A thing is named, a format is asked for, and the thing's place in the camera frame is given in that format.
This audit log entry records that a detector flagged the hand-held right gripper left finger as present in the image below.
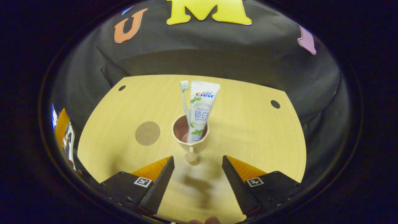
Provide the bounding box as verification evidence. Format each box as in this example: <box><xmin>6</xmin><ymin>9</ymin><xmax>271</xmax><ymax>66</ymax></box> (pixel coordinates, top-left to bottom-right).
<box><xmin>99</xmin><ymin>156</ymin><xmax>175</xmax><ymax>216</ymax></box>

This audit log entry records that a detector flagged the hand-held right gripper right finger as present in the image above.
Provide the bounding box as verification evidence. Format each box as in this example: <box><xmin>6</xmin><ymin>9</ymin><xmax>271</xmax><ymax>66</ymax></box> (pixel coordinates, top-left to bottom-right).
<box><xmin>222</xmin><ymin>155</ymin><xmax>301</xmax><ymax>218</ymax></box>

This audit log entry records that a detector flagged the beige cup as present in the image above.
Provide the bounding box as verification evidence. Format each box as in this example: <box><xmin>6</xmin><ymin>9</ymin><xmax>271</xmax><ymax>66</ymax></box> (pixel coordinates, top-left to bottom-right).
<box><xmin>171</xmin><ymin>114</ymin><xmax>210</xmax><ymax>165</ymax></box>

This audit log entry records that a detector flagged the round grey-brown coaster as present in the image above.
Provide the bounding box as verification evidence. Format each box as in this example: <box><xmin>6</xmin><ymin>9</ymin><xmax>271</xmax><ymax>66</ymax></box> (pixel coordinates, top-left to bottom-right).
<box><xmin>135</xmin><ymin>121</ymin><xmax>160</xmax><ymax>146</ymax></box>

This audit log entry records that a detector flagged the white toothpaste tube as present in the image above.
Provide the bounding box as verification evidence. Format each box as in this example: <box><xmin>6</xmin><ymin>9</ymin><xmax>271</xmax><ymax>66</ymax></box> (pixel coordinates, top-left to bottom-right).
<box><xmin>187</xmin><ymin>80</ymin><xmax>220</xmax><ymax>144</ymax></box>

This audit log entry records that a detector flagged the pale green toothbrush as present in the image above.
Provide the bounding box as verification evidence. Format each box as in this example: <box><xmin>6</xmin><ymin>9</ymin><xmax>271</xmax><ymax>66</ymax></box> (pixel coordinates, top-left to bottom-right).
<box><xmin>180</xmin><ymin>80</ymin><xmax>191</xmax><ymax>128</ymax></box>

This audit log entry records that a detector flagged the blue and white panel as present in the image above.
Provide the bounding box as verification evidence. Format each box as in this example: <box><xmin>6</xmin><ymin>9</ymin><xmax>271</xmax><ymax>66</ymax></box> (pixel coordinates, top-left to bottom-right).
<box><xmin>51</xmin><ymin>104</ymin><xmax>58</xmax><ymax>131</ymax></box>

